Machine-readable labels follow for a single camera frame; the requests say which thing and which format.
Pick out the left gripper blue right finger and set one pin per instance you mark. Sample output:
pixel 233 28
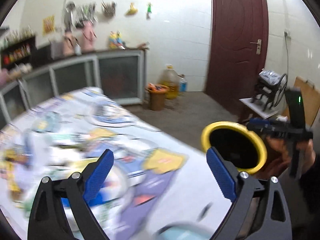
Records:
pixel 222 171

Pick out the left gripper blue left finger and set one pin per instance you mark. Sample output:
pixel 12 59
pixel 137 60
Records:
pixel 95 174

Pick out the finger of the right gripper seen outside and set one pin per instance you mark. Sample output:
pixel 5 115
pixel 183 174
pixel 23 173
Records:
pixel 257 122

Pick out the yellow rimmed black trash bin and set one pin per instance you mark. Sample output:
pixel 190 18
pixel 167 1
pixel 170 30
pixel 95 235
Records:
pixel 235 143

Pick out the kitchen counter cabinets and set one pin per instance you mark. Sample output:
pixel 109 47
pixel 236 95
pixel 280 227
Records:
pixel 121 74

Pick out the person right hand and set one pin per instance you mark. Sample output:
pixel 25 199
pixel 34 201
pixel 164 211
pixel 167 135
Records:
pixel 281 163

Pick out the small wooden stool table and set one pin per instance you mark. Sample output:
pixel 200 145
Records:
pixel 254 110

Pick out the black hand crank machine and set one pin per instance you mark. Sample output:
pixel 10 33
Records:
pixel 269 89

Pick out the cartoon print tablecloth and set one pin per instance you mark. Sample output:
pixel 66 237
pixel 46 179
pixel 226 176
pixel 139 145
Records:
pixel 157 188

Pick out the small blue water bottle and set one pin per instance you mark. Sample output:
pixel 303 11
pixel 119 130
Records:
pixel 183 83

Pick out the large cooking oil jug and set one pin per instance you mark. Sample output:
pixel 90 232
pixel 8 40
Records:
pixel 170 79

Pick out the dark red wooden door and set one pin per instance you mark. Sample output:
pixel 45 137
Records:
pixel 238 51

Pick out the brown waste bucket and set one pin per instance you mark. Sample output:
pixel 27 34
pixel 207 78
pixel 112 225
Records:
pixel 157 94

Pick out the black microwave oven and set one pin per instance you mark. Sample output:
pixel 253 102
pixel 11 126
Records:
pixel 48 53

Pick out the pink thermos left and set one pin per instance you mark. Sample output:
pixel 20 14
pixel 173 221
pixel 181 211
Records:
pixel 69 42

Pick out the pink thermos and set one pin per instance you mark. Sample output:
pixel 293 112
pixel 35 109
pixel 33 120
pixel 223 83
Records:
pixel 88 36
pixel 69 42

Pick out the pink thermos right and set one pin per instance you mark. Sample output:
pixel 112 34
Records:
pixel 88 36

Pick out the black spice shelf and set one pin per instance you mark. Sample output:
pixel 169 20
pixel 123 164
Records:
pixel 18 53

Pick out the hanging utensil rack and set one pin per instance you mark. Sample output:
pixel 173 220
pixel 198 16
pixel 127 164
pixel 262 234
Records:
pixel 85 13

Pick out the chopstick holder basket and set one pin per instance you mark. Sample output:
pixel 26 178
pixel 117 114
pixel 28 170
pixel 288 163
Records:
pixel 109 9

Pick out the green wall brush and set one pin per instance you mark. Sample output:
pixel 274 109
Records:
pixel 149 12

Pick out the yellow wall poster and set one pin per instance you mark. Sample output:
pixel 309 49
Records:
pixel 48 25

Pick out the yellow wall scoop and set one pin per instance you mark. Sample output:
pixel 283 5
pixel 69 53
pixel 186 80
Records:
pixel 132 10

